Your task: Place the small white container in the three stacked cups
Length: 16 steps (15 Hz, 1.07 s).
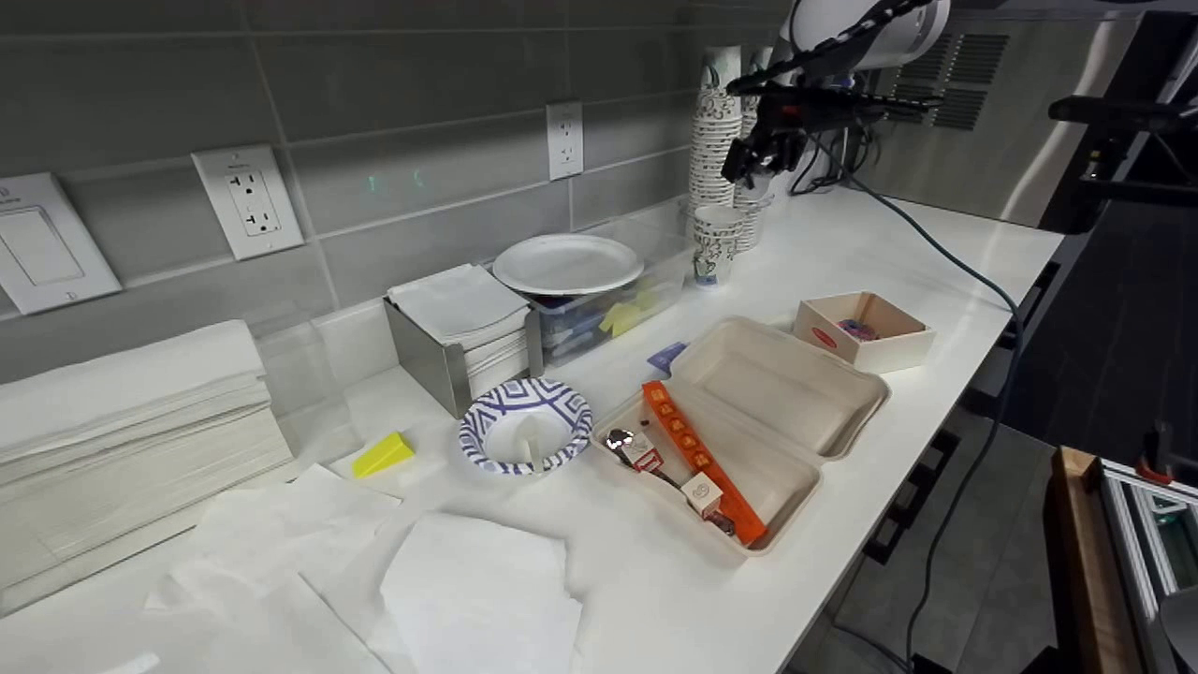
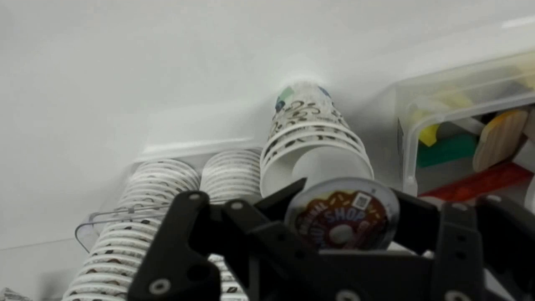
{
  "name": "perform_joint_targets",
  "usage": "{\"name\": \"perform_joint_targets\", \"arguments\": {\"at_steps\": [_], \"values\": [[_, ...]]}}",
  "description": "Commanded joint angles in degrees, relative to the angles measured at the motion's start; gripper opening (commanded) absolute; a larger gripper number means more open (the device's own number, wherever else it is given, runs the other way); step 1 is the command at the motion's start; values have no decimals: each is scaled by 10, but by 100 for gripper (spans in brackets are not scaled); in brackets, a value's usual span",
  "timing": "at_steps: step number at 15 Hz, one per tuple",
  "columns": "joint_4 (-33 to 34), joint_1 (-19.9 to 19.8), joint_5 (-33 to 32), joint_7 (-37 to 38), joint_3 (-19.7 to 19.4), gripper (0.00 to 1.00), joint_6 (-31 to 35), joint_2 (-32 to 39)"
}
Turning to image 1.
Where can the large white paper sheet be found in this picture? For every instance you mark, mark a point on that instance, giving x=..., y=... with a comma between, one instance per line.
x=264, y=561

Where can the black camera tripod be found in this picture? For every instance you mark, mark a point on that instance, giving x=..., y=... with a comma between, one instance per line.
x=1126, y=137

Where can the white round plate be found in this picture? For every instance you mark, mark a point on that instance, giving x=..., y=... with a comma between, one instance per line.
x=566, y=263

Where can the small blue plastic piece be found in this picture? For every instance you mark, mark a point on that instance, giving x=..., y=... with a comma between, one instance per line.
x=668, y=355

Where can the yellow plastic wedge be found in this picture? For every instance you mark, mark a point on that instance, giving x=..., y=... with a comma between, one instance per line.
x=379, y=453

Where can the loose white napkin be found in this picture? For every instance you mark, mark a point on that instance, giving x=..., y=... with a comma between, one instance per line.
x=480, y=599

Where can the white duplex wall outlet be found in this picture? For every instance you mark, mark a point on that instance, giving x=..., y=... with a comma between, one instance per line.
x=248, y=199
x=565, y=141

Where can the white square connector block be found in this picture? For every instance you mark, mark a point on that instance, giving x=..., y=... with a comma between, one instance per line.
x=703, y=493

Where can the stack of white paper towels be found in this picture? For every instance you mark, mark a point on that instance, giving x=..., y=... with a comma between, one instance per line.
x=127, y=437

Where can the purple toy pieces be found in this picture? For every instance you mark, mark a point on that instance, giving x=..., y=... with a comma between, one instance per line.
x=858, y=327

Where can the beige paper tray with parts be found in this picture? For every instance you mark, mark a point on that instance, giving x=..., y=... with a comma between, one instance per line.
x=717, y=479

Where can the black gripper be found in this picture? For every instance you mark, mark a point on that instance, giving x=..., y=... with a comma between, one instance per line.
x=782, y=118

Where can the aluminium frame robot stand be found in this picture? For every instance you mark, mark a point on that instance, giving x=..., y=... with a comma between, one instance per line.
x=1126, y=575

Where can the blue patterned paper bowl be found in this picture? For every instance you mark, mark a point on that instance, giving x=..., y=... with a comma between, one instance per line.
x=525, y=424

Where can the clear plastic bin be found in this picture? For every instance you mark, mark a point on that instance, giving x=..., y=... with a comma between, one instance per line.
x=601, y=320

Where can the white wall switch plate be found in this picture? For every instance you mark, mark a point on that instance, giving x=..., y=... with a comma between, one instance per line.
x=39, y=243

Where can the small white electronic module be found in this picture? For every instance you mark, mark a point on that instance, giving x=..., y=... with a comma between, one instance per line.
x=632, y=447

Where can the metal napkin dispenser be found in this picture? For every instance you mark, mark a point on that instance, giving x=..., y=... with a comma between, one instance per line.
x=461, y=335

